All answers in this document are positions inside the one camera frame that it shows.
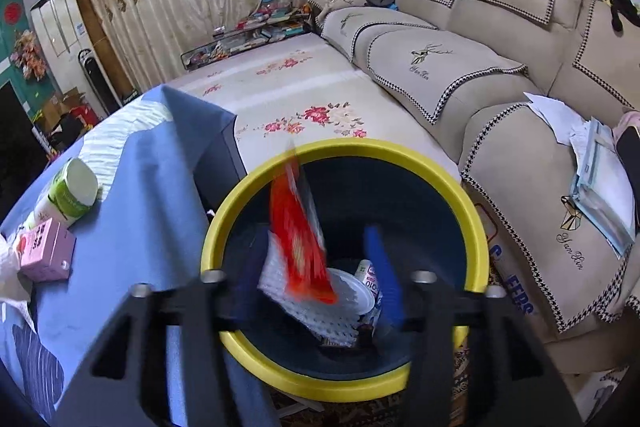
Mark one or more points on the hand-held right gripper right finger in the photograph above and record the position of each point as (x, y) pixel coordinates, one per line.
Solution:
(382, 277)

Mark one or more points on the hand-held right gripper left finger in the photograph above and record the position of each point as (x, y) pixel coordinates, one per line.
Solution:
(250, 267)

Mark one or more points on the white printed plastic cup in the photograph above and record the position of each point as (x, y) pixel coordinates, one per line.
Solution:
(369, 279)

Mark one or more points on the white plastic bowl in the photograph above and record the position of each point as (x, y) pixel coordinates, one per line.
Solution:
(352, 294)

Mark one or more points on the red snack packet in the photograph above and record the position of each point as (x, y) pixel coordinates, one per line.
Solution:
(300, 242)

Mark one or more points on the white bubble wrap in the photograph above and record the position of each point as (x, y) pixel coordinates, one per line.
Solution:
(320, 322)

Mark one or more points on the yellow rimmed dark bin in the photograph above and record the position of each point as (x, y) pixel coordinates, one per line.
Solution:
(360, 149)

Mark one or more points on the green white drink can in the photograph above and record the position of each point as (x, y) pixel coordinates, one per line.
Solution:
(65, 194)

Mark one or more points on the pink drink carton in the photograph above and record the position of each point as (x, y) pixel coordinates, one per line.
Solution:
(45, 252)

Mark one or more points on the blue tablecloth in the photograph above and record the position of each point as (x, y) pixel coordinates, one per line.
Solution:
(125, 257)

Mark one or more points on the white printed bag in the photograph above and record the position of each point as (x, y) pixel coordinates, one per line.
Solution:
(510, 282)

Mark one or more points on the floral cream mat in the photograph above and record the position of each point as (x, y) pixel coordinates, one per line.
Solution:
(300, 77)

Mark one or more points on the small green box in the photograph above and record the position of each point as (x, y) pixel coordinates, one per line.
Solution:
(130, 99)

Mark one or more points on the beige sofa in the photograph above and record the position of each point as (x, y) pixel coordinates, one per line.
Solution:
(500, 107)

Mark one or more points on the red canister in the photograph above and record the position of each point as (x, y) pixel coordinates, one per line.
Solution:
(84, 116)

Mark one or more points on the black bag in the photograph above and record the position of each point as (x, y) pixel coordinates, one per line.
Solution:
(66, 129)

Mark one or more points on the glass low table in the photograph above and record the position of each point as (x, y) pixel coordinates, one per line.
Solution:
(250, 34)

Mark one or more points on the clear plastic folder stack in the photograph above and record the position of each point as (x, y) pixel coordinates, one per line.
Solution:
(600, 192)

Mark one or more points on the white loose papers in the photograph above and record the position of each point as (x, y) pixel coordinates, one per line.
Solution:
(555, 112)

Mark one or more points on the grey tower fan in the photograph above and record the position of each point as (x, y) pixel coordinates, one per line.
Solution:
(94, 82)

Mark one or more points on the open cardboard box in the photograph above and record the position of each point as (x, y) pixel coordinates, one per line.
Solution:
(62, 102)

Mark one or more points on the brown rolled mat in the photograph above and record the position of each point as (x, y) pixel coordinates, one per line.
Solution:
(105, 47)

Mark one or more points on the black flat object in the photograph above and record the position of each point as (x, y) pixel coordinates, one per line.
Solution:
(630, 167)

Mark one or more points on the pink cloth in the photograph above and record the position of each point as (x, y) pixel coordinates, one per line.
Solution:
(631, 119)

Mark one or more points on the artificial flower bouquet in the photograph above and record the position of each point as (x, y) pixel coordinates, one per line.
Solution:
(29, 54)

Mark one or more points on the red round wall ornament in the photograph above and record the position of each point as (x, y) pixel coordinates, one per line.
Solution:
(13, 12)

